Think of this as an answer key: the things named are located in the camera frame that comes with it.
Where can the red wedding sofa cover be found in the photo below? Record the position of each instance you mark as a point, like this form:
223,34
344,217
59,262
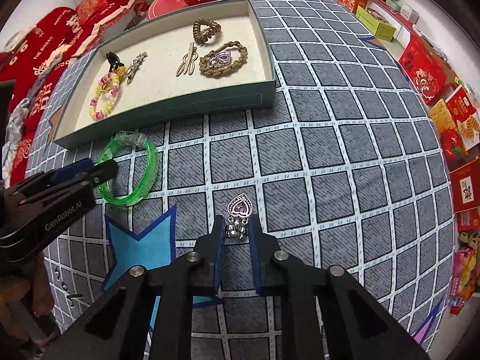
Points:
58,33

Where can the black hair claw clip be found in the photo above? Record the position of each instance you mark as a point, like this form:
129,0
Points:
114,61

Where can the light floral blanket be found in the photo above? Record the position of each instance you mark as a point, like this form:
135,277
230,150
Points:
15,123

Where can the green jewelry tray box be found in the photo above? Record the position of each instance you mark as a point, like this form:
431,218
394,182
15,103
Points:
158,91

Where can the green cardboard box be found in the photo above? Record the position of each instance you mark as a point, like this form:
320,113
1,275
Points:
375,23

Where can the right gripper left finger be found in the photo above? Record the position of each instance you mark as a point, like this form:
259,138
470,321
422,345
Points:
147,313

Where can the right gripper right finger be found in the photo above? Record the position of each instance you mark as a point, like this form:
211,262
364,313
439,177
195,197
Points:
325,313

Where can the red gift box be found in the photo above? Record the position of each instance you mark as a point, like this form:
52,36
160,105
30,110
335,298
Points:
424,70

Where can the pink heart gem brooch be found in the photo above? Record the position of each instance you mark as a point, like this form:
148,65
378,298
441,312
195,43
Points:
220,59

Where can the silver star hair clip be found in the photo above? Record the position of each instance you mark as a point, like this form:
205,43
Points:
135,65

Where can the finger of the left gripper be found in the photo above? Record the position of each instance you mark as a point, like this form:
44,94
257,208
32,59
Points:
102,173
70,171

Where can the green plastic bangle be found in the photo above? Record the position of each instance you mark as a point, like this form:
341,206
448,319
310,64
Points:
139,140

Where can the red embroidered cushion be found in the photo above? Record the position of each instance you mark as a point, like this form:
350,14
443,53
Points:
87,8

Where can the gold hair pin clip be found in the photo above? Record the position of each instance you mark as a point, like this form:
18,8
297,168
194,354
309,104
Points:
188,61

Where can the grey checkered table cloth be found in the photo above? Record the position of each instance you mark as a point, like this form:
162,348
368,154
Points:
343,169

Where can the purple heart gem brooch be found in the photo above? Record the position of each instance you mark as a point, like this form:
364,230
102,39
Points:
239,211

